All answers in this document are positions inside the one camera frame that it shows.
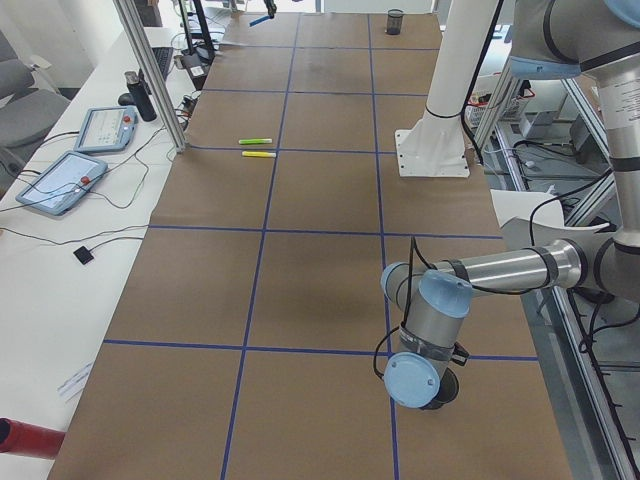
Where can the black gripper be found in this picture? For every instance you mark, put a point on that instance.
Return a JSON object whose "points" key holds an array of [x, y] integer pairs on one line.
{"points": [[270, 5]]}

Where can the blue highlighter marker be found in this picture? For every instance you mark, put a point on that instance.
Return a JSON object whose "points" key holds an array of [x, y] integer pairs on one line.
{"points": [[259, 20]]}

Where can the black keyboard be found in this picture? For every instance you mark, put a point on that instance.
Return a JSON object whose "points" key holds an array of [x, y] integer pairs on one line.
{"points": [[164, 59]]}

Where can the far black mesh pen cup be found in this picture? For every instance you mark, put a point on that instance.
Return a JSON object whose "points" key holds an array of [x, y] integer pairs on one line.
{"points": [[394, 21]]}

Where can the black mesh pen cup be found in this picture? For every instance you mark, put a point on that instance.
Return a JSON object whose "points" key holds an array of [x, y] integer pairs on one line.
{"points": [[448, 391], [394, 21]]}

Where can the green highlighter marker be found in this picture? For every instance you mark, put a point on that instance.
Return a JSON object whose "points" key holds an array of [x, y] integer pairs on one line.
{"points": [[255, 141]]}

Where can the yellow highlighter marker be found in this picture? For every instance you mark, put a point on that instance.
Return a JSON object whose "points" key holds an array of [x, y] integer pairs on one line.
{"points": [[258, 154]]}

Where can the black water bottle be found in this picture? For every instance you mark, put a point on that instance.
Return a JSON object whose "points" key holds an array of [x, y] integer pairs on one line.
{"points": [[140, 96]]}

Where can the far teach pendant tablet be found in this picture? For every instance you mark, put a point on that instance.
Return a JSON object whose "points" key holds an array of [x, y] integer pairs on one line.
{"points": [[106, 130]]}

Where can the teach pendant tablet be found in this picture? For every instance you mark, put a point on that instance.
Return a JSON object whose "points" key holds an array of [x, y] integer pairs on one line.
{"points": [[106, 130], [63, 184]]}

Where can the grey office chair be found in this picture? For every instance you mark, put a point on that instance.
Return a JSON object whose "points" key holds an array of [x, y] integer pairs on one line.
{"points": [[28, 113]]}

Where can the near teach pendant tablet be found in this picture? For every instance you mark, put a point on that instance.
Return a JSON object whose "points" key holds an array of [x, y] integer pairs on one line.
{"points": [[63, 184]]}

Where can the small black square device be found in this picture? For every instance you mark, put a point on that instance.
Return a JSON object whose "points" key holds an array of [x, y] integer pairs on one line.
{"points": [[83, 255]]}

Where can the near black mesh pen cup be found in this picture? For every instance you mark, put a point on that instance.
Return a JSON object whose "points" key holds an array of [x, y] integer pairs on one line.
{"points": [[448, 391]]}

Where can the white paper label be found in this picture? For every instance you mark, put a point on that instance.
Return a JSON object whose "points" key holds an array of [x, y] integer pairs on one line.
{"points": [[75, 384]]}

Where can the red cylinder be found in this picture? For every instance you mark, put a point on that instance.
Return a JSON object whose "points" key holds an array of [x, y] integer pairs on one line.
{"points": [[24, 439]]}

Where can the aluminium frame post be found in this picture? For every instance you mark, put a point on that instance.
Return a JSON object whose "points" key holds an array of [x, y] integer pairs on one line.
{"points": [[142, 49]]}

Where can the white camera stand column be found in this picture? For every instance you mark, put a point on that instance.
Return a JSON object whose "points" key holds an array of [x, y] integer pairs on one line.
{"points": [[435, 146]]}

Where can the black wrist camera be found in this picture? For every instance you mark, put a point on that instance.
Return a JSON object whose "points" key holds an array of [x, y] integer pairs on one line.
{"points": [[459, 355]]}

